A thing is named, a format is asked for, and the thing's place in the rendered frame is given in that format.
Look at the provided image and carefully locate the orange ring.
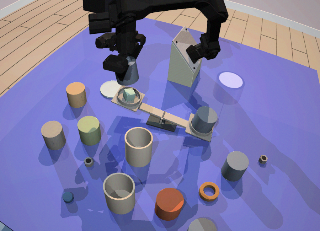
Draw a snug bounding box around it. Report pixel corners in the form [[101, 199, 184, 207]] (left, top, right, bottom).
[[199, 182, 219, 202]]

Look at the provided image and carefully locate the dark olive green cylinder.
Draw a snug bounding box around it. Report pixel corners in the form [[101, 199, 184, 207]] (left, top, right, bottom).
[[77, 116, 101, 146]]

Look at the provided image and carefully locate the white round dish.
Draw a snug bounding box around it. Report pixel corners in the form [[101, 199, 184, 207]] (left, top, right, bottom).
[[100, 80, 121, 98]]

